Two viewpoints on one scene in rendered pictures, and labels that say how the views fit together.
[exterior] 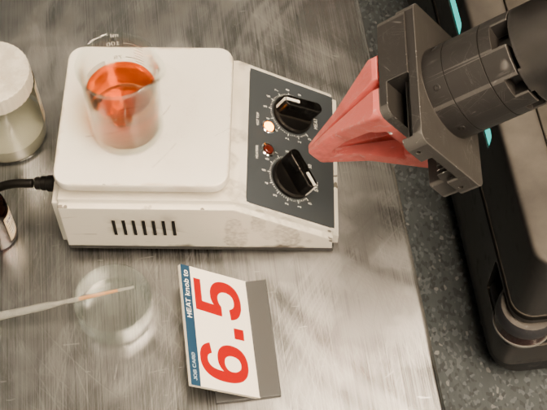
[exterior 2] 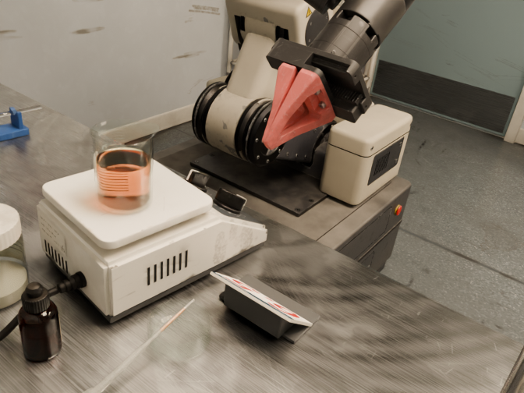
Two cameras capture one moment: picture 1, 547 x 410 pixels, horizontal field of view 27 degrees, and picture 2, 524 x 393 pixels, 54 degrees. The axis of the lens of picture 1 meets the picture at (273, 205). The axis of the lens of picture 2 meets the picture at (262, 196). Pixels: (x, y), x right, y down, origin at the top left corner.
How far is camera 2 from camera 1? 0.52 m
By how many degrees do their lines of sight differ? 44
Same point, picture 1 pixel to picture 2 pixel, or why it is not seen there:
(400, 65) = (305, 53)
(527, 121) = not seen: hidden behind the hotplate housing
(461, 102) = (349, 53)
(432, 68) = (323, 46)
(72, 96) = (69, 203)
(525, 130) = not seen: hidden behind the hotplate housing
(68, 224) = (116, 287)
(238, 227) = (222, 240)
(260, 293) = (252, 280)
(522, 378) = not seen: outside the picture
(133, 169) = (153, 216)
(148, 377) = (239, 357)
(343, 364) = (327, 286)
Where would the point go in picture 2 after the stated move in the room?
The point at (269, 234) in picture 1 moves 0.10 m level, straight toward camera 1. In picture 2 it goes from (238, 240) to (312, 290)
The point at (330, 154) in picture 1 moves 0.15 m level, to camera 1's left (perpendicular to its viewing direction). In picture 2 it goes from (278, 137) to (150, 180)
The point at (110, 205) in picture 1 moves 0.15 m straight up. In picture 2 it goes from (146, 252) to (145, 85)
